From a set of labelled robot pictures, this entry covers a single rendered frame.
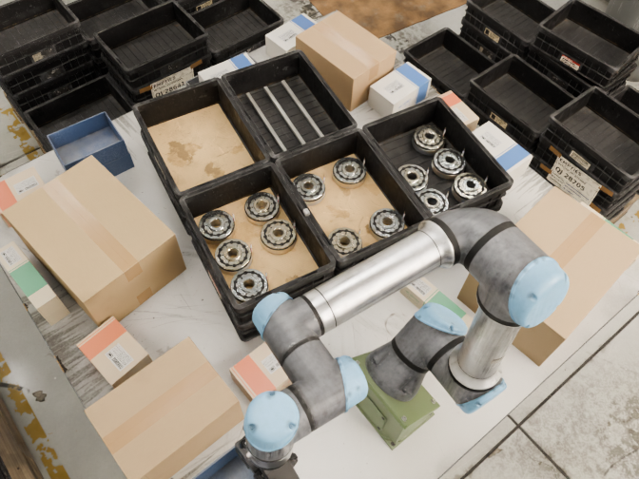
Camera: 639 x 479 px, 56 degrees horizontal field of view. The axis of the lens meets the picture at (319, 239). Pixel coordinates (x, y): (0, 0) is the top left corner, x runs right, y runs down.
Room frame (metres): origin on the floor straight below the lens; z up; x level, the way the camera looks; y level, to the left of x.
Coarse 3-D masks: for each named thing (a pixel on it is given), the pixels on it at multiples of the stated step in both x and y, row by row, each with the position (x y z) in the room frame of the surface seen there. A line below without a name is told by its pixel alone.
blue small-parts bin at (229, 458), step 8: (232, 448) 0.25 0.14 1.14; (224, 456) 0.24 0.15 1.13; (232, 456) 0.25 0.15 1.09; (216, 464) 0.23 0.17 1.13; (224, 464) 0.24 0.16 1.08; (232, 464) 0.24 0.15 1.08; (240, 464) 0.24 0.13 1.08; (200, 472) 0.21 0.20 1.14; (208, 472) 0.21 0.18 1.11; (216, 472) 0.22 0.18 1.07; (224, 472) 0.22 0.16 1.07; (232, 472) 0.22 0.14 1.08; (240, 472) 0.22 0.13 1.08; (248, 472) 0.22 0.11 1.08
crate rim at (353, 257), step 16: (320, 144) 1.20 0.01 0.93; (368, 144) 1.21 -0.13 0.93; (384, 160) 1.15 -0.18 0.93; (288, 176) 1.07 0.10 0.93; (304, 208) 0.96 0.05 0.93; (416, 208) 0.98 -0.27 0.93; (416, 224) 0.93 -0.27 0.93; (384, 240) 0.87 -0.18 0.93; (336, 256) 0.81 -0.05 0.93; (352, 256) 0.81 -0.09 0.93
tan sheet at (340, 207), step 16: (320, 176) 1.16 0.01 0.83; (368, 176) 1.17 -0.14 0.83; (336, 192) 1.10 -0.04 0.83; (352, 192) 1.10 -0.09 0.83; (368, 192) 1.10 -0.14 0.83; (320, 208) 1.03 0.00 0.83; (336, 208) 1.04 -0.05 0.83; (352, 208) 1.04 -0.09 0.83; (368, 208) 1.04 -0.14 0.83; (320, 224) 0.98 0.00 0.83; (336, 224) 0.98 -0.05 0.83; (352, 224) 0.98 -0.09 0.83; (368, 224) 0.99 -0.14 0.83; (368, 240) 0.93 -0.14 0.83
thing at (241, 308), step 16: (240, 176) 1.06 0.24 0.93; (192, 192) 1.00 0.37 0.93; (288, 192) 1.01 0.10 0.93; (192, 224) 0.89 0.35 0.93; (320, 240) 0.86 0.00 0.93; (208, 256) 0.79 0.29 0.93; (320, 272) 0.76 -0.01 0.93; (224, 288) 0.70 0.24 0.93; (288, 288) 0.71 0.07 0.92; (240, 304) 0.65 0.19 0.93; (256, 304) 0.66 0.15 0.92
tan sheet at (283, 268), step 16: (272, 192) 1.08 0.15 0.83; (224, 208) 1.01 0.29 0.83; (240, 208) 1.02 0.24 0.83; (240, 224) 0.96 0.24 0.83; (256, 240) 0.91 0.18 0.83; (256, 256) 0.86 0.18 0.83; (272, 256) 0.86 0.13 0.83; (288, 256) 0.86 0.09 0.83; (304, 256) 0.86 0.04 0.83; (272, 272) 0.81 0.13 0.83; (288, 272) 0.81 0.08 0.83; (304, 272) 0.81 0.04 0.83; (272, 288) 0.76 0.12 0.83
